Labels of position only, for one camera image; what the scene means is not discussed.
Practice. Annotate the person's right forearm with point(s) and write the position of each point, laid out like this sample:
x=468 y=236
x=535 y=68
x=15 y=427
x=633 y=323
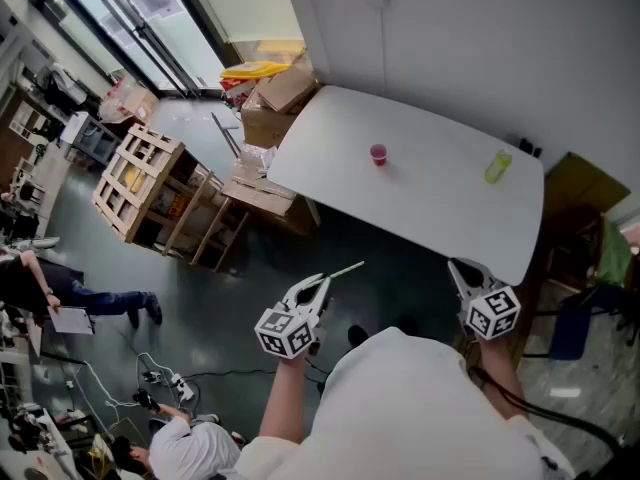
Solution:
x=500 y=373

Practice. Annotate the pink plastic cup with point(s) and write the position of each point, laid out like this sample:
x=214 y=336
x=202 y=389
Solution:
x=378 y=155

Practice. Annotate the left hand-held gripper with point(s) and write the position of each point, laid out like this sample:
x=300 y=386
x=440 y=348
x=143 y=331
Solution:
x=287 y=330

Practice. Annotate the person's left forearm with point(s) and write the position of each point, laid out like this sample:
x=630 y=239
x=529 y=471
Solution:
x=282 y=398

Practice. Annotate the brown wooden board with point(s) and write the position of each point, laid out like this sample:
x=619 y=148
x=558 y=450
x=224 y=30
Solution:
x=580 y=183

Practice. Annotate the wooden bench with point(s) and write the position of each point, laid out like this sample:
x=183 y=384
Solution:
x=530 y=313

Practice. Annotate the blue chair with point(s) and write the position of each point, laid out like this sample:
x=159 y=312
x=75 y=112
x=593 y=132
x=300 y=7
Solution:
x=580 y=323

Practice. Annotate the person's white shirt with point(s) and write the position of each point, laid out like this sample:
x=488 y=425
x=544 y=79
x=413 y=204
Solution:
x=415 y=408

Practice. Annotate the metal rod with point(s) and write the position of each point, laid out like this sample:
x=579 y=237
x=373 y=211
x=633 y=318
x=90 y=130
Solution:
x=226 y=135

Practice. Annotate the flattened cardboard box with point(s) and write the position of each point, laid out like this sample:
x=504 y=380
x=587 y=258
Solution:
x=265 y=203

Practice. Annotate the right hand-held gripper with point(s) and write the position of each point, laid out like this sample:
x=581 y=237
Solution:
x=492 y=313

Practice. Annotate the yellow-green drink bottle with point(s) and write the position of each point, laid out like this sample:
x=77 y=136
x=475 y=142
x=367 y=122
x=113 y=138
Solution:
x=497 y=168

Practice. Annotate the black wall plug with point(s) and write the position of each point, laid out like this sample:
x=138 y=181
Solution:
x=530 y=147

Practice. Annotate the green cloth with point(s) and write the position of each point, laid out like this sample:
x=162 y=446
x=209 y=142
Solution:
x=615 y=253

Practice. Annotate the folded cardboard box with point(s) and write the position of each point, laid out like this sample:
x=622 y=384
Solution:
x=287 y=88

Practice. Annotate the white power strip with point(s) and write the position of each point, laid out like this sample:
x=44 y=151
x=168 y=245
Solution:
x=182 y=388

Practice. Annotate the wooden slat crate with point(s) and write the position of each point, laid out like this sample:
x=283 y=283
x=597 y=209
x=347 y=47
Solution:
x=150 y=193

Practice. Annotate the white clipboard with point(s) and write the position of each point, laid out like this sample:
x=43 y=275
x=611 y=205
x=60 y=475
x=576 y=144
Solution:
x=70 y=320

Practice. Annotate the yellow plastic bag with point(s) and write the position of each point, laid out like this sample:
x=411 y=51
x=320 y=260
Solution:
x=252 y=69

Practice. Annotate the clear bag with box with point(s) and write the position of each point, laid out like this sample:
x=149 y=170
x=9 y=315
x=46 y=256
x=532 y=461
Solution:
x=130 y=103

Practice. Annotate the person's black shoe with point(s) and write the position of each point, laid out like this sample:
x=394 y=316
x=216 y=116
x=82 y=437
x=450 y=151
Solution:
x=357 y=335

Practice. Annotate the large cardboard box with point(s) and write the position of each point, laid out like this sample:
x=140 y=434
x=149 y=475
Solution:
x=262 y=123

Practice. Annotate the small test tube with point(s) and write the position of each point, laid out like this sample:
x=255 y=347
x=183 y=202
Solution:
x=347 y=269

